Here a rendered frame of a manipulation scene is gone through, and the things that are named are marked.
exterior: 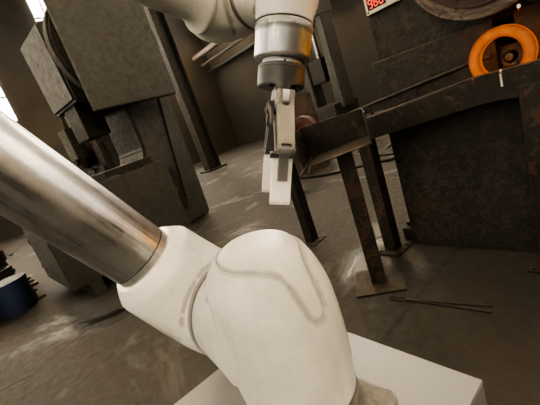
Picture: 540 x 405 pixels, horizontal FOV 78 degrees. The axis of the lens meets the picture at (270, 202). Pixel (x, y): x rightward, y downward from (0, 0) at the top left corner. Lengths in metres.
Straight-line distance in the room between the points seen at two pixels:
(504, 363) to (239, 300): 0.92
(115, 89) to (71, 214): 2.72
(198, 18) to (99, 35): 2.67
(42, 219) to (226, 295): 0.24
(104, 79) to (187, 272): 2.74
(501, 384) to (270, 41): 0.99
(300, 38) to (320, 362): 0.44
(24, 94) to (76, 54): 7.64
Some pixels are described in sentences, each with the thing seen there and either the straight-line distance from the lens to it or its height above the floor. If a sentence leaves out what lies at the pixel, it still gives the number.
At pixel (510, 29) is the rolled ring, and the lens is 1.35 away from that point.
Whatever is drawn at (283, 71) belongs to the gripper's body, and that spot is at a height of 0.87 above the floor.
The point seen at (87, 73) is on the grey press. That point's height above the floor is 1.54.
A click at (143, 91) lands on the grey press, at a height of 1.34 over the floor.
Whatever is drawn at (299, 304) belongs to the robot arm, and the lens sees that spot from 0.39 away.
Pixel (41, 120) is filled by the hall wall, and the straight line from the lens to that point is 10.63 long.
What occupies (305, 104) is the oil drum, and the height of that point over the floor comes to 0.77.
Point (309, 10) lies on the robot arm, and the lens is 0.57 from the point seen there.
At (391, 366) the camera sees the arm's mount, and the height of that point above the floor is 0.40.
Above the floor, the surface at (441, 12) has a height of 0.94.
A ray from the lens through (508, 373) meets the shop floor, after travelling 1.17.
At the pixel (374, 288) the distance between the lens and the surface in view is 1.51.
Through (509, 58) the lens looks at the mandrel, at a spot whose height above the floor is 0.73.
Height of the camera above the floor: 0.83
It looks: 14 degrees down
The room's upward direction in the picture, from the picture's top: 19 degrees counter-clockwise
